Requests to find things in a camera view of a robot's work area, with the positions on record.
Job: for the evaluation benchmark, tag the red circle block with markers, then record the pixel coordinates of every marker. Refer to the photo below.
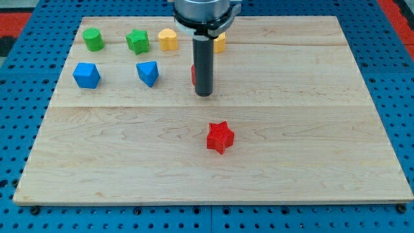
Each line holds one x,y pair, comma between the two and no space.
193,78

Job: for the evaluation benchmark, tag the blue cube block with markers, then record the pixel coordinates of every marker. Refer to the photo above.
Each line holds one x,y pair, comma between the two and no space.
86,75

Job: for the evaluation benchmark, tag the green star block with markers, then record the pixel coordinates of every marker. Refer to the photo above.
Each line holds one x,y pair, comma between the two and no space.
138,41

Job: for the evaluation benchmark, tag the green cylinder block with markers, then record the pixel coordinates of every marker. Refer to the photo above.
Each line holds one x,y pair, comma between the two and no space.
93,39

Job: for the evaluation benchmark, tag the yellow heart block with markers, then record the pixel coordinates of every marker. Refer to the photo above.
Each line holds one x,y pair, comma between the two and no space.
168,39

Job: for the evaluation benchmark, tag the yellow block behind pusher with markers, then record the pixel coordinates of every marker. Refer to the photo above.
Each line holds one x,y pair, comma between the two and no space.
219,43

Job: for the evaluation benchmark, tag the light wooden board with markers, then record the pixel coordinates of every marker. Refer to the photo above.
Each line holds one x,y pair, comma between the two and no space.
306,129

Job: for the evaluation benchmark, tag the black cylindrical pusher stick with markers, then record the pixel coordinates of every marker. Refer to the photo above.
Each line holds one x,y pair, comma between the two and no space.
203,64

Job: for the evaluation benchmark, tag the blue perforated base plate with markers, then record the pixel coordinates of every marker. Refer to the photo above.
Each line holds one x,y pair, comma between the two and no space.
32,69

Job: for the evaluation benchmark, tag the red star block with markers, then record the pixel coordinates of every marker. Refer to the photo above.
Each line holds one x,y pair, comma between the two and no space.
220,137

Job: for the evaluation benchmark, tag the blue triangle block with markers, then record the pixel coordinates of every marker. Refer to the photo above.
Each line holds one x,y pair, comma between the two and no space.
148,72

